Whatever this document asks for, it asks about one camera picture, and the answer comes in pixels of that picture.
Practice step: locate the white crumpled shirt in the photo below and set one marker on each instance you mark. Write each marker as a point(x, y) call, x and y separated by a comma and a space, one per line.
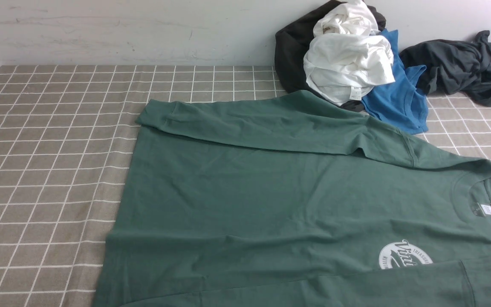
point(348, 57)

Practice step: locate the black garment under pile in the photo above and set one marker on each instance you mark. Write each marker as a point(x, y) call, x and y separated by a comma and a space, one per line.
point(291, 44)

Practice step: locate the grey checkered tablecloth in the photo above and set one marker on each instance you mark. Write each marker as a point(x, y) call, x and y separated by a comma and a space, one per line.
point(67, 136)

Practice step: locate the dark grey crumpled shirt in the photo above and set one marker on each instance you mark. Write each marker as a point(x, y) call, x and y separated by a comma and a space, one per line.
point(454, 67)

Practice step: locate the green long-sleeve shirt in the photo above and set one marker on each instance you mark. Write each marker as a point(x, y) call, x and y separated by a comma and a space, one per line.
point(294, 202)

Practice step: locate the blue shirt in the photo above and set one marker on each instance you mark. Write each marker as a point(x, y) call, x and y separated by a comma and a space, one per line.
point(399, 103)

